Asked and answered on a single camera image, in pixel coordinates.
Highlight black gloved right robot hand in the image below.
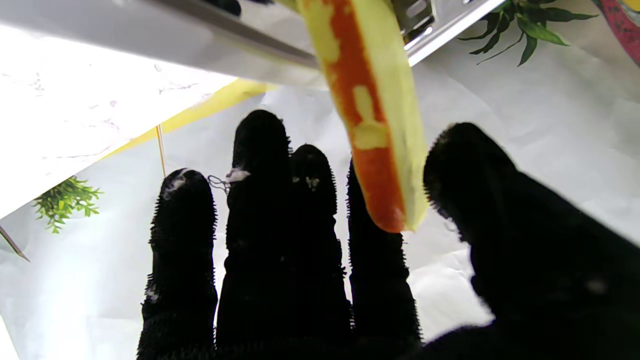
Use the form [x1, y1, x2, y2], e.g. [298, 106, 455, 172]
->
[136, 109, 640, 360]

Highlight yellow toy toast slice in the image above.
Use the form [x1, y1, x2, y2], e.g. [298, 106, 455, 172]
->
[295, 0, 430, 233]

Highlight open silver laptop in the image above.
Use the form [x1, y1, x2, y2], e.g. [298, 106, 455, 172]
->
[155, 125, 167, 179]

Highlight small green potted plant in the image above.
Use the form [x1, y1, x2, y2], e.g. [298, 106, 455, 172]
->
[32, 176, 103, 235]

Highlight thin dark upright panel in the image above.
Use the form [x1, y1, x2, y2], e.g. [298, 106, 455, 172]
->
[0, 225, 31, 263]

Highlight white backdrop sheet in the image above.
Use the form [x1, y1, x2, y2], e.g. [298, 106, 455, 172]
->
[0, 0, 640, 360]

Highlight large leafy potted plant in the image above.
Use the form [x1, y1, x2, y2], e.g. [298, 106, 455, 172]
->
[457, 0, 598, 67]

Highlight colourful mural banner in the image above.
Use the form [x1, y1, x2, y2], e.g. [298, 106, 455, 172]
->
[592, 0, 640, 67]

